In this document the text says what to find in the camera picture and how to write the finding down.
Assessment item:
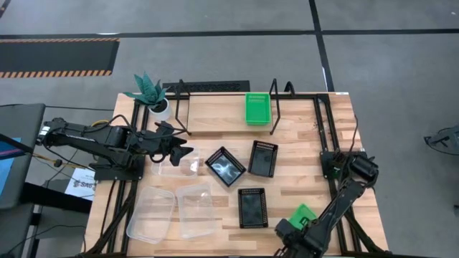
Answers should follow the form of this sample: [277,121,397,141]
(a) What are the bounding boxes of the blue sheet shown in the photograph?
[0,138,22,196]

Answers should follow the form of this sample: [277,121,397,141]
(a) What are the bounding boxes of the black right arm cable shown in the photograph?
[336,114,360,155]

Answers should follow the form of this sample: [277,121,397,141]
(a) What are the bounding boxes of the green artificial plant leaves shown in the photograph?
[123,71,169,107]

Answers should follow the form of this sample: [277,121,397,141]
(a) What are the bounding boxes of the green plastic slotted basket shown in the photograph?
[288,203,318,231]
[245,92,273,126]

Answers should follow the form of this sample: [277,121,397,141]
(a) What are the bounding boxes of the clear plastic container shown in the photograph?
[175,183,218,239]
[126,186,176,244]
[152,145,200,179]

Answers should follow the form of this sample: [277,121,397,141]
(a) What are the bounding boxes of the white printed paper sign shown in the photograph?
[64,167,98,201]

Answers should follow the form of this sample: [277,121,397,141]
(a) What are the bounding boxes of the white round plant pot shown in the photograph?
[148,98,172,122]

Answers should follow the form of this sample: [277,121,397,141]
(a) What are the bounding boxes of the black hazard-striped floor mat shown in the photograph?
[0,38,120,79]

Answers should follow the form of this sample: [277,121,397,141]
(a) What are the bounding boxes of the black perforated floor strip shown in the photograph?
[162,80,251,93]

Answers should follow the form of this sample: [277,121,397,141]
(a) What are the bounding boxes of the black plastic slotted basket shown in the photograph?
[204,145,247,188]
[247,140,279,178]
[237,187,269,229]

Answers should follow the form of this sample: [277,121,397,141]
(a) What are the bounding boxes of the yellow cable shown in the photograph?
[32,152,90,170]

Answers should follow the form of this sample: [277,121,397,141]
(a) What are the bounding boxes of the black desk beam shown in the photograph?
[21,182,93,214]

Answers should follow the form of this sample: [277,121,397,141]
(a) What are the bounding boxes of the black table frame rails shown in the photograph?
[82,92,392,258]

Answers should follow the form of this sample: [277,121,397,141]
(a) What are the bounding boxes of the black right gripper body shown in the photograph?
[274,218,306,249]

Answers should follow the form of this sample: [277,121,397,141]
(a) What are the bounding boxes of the black metal shelf frame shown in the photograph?
[174,78,295,136]

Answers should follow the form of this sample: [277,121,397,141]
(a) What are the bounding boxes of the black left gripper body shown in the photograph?
[152,120,187,151]

